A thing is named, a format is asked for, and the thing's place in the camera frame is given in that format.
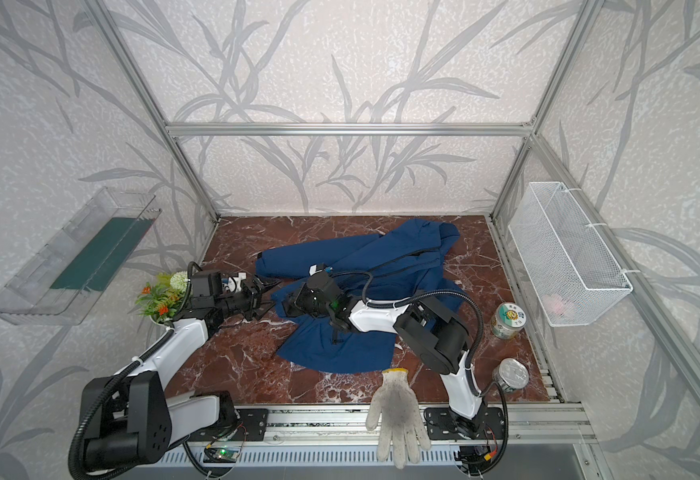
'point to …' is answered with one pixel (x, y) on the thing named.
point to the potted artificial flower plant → (162, 299)
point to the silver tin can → (511, 374)
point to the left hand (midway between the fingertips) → (282, 280)
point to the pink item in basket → (554, 304)
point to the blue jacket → (401, 264)
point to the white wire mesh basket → (573, 275)
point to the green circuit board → (219, 455)
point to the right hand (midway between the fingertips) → (283, 287)
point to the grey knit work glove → (395, 408)
